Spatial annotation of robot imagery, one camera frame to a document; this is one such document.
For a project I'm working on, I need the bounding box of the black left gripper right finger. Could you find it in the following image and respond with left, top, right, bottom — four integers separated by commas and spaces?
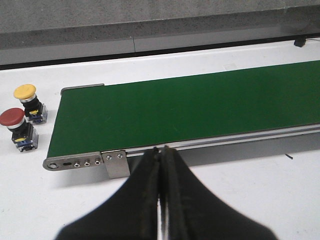
160, 146, 277, 240

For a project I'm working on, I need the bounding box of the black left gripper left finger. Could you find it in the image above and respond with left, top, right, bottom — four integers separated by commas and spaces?
56, 148, 160, 240

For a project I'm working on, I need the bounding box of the green conveyor belt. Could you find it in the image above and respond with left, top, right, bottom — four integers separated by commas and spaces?
47, 61, 320, 158

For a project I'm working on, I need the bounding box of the yellow push button far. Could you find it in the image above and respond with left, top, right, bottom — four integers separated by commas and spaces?
13, 84, 48, 125

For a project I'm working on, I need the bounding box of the black sensor block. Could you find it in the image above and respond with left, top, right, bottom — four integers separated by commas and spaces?
293, 37, 307, 48

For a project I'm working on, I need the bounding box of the grey stone counter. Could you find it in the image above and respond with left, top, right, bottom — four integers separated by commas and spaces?
0, 0, 320, 69

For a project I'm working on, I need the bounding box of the aluminium conveyor frame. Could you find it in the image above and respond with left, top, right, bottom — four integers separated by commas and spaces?
43, 83, 320, 179

